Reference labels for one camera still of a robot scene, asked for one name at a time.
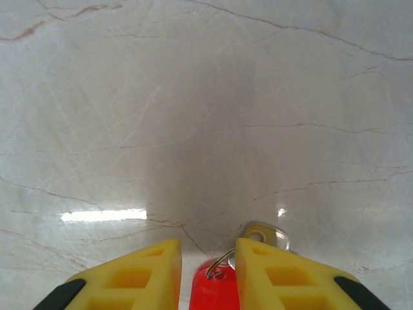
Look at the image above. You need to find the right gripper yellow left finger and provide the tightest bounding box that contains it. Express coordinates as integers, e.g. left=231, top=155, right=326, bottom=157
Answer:
left=34, top=238, right=183, bottom=310

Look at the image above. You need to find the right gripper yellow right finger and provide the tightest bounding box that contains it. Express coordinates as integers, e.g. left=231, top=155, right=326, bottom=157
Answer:
left=234, top=237, right=393, bottom=310

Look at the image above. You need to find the silver key with red tag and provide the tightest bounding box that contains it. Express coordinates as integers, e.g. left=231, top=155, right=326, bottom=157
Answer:
left=190, top=220, right=291, bottom=310

